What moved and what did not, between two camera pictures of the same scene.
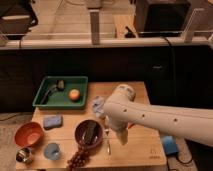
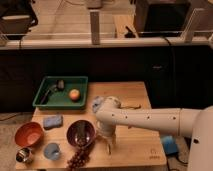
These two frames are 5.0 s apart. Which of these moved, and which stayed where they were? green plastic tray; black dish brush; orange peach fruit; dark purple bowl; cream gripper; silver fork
Moved: cream gripper; dark purple bowl
Stayed: black dish brush; orange peach fruit; green plastic tray; silver fork
